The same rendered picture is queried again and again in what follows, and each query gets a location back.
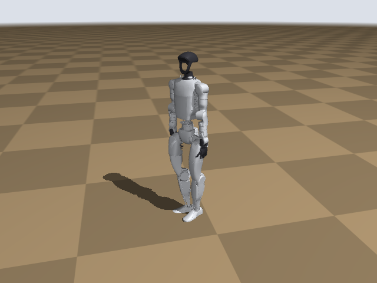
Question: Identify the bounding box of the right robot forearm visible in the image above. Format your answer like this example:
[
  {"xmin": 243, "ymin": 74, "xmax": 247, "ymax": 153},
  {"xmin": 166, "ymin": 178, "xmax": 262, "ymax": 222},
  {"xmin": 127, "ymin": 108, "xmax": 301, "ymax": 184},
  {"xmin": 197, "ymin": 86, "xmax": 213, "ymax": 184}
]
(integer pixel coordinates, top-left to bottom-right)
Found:
[{"xmin": 168, "ymin": 110, "xmax": 177, "ymax": 133}]

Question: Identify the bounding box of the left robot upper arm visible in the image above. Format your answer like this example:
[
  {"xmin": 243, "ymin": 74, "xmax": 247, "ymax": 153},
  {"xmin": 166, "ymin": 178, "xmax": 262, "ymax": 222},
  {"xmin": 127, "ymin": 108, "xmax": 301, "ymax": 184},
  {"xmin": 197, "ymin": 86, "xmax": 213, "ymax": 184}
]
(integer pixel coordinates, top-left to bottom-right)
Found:
[{"xmin": 194, "ymin": 82, "xmax": 209, "ymax": 120}]

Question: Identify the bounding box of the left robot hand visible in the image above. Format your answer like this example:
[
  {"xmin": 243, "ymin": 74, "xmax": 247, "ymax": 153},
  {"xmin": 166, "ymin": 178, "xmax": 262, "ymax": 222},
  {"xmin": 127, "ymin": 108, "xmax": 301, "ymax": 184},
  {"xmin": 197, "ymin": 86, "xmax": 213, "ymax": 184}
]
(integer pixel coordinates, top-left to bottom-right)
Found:
[{"xmin": 196, "ymin": 139, "xmax": 208, "ymax": 159}]

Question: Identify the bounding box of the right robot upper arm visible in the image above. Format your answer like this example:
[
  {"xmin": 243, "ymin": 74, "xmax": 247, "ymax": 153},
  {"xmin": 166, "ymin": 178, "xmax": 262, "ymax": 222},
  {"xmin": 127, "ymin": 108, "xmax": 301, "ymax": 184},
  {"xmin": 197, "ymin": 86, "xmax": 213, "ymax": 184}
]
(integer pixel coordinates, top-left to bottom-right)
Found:
[{"xmin": 168, "ymin": 79, "xmax": 176, "ymax": 113}]

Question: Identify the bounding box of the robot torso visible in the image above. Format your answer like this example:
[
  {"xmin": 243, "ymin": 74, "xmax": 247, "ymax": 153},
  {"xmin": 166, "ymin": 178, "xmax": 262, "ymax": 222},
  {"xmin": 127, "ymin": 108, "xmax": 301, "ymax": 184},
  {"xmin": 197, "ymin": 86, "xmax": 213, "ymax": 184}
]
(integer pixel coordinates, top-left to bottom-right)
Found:
[{"xmin": 174, "ymin": 75, "xmax": 201, "ymax": 144}]

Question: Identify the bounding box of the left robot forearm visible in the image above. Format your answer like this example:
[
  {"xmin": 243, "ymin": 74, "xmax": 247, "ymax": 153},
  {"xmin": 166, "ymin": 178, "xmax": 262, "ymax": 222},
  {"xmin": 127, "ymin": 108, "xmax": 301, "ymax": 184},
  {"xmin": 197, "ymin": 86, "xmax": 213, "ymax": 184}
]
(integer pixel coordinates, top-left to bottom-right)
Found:
[{"xmin": 199, "ymin": 112, "xmax": 209, "ymax": 145}]

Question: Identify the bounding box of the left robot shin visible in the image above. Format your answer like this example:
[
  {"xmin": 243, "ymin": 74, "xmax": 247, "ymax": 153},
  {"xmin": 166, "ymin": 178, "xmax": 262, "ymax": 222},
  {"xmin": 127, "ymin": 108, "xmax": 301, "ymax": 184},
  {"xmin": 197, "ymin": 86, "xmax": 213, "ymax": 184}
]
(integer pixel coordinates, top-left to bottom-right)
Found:
[{"xmin": 191, "ymin": 175, "xmax": 206, "ymax": 212}]

